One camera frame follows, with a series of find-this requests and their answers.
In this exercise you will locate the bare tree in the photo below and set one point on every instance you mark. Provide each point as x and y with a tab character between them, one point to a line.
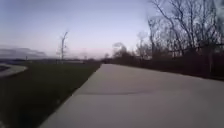
62	46

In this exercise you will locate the dark fence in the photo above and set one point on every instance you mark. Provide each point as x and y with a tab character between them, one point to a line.
200	66

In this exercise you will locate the pale concrete path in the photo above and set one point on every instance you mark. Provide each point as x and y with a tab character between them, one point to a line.
140	100

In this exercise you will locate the row of tall bare trees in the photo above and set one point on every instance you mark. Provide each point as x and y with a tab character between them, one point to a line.
186	30

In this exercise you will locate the dark grass field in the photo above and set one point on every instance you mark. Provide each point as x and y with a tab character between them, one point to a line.
36	90

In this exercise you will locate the pale road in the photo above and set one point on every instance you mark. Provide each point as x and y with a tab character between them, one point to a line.
13	69

